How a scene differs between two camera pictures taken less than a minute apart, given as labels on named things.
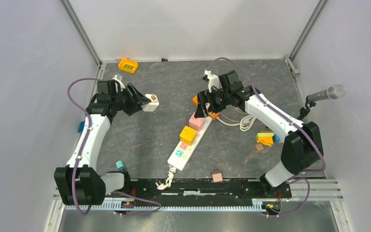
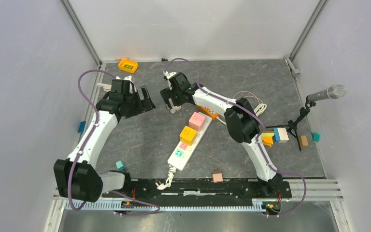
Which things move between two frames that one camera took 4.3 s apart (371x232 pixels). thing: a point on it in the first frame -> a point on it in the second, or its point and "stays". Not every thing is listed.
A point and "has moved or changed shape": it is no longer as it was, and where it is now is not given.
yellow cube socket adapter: (188, 136) stays
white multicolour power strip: (180, 156) stays
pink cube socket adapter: (197, 123) stays
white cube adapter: (151, 106) has moved or changed shape
